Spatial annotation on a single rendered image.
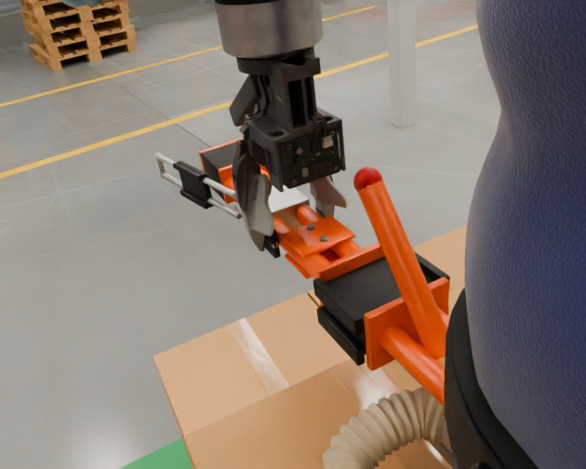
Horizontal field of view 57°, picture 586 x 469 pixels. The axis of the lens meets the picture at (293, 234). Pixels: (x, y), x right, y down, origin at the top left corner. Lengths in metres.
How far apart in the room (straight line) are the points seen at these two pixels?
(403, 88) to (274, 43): 3.15
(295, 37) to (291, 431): 0.37
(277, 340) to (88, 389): 1.02
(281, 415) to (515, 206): 0.43
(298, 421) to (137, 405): 1.44
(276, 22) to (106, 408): 1.70
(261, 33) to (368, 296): 0.23
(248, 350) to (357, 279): 0.77
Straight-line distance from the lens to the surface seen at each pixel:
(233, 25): 0.48
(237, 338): 1.27
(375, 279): 0.49
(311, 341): 1.22
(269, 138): 0.48
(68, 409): 2.08
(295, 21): 0.47
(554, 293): 0.17
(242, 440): 0.57
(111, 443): 1.91
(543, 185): 0.17
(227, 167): 0.71
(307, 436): 0.56
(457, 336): 0.26
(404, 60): 3.55
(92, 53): 7.03
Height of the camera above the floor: 1.39
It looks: 32 degrees down
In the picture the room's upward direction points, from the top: 8 degrees counter-clockwise
